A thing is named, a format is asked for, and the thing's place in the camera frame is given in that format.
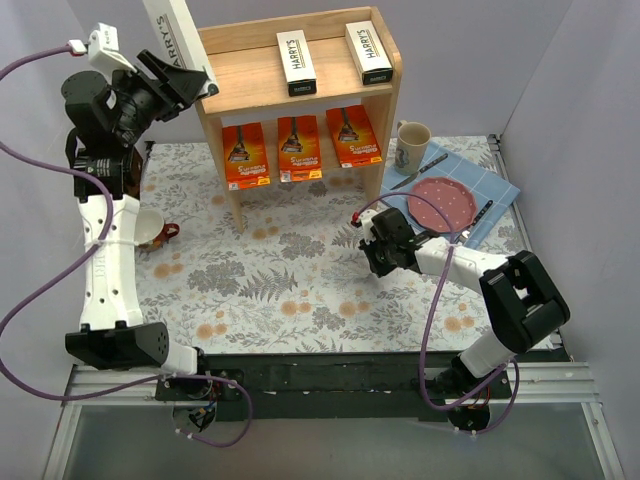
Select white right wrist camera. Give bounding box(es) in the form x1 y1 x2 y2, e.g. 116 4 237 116
351 209 379 243

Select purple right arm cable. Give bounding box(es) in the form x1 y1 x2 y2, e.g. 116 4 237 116
354 192 521 436

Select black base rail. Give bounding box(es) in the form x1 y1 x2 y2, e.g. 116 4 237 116
143 352 480 421

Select pink dotted plate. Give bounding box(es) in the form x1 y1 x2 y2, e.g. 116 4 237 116
408 177 478 234

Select cream patterned mug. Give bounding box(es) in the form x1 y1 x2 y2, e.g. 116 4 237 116
394 120 432 176

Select white red floral cup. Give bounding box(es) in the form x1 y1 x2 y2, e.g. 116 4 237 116
134 209 180 252

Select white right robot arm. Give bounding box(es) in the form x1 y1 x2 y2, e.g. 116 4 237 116
352 208 570 398

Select orange Gillette razor box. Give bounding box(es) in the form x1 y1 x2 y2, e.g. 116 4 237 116
277 115 322 183
325 104 382 168
222 122 271 191

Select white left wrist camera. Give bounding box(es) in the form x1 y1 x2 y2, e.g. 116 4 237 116
67 22 137 78

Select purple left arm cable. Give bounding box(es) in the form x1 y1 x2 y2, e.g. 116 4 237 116
0 43 255 450

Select wooden two-tier shelf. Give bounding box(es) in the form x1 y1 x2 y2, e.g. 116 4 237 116
188 5 404 235

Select white Harry's razor box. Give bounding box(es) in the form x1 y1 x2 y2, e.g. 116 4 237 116
276 30 317 97
345 21 394 85
143 0 219 98

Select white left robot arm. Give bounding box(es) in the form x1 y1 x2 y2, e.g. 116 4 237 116
61 50 219 400

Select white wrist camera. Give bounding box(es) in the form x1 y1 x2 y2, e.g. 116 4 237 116
67 22 137 78
351 209 379 243

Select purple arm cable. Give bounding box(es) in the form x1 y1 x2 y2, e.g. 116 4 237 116
354 192 521 436
0 43 255 450

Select black handled fork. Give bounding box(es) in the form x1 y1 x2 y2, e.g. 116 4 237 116
456 200 494 244

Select floral table mat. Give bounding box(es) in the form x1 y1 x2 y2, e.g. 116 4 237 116
136 143 490 354

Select blue checkered cloth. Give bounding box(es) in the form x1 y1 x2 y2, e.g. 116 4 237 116
381 142 524 254

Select black handled knife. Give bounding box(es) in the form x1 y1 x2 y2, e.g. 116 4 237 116
390 153 449 190

